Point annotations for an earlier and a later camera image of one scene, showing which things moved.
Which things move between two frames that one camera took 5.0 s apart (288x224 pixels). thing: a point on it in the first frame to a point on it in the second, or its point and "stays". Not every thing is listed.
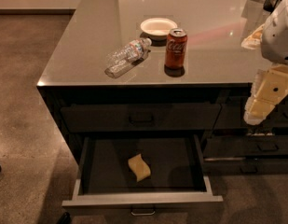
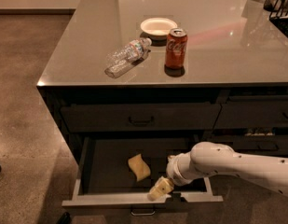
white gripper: x=279 y=37 to x=173 y=170
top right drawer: x=232 y=115 stays
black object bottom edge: x=64 y=218 stays
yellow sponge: x=139 y=167 stays
